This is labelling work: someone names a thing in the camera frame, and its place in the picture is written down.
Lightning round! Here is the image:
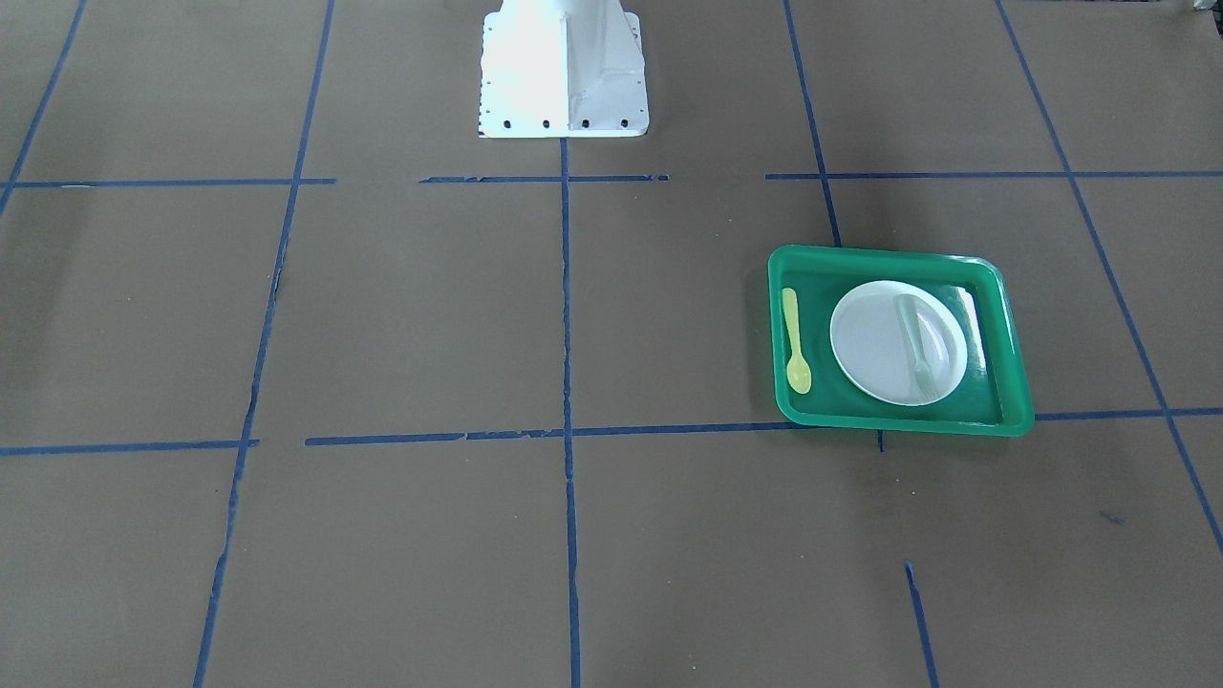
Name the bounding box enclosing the pale green plastic fork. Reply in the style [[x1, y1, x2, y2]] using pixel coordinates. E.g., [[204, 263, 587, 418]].
[[895, 293, 936, 404]]

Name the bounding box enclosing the yellow plastic spoon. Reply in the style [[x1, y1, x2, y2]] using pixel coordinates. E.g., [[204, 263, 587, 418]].
[[781, 287, 813, 395]]

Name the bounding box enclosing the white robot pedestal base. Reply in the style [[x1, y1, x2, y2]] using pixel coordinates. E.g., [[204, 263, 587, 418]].
[[478, 1, 651, 141]]

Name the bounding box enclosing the green plastic tray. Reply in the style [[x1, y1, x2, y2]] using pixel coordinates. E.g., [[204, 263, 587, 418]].
[[767, 244, 1035, 437]]

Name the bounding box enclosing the white round plate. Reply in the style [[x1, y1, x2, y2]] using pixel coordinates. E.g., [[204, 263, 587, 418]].
[[829, 280, 967, 408]]

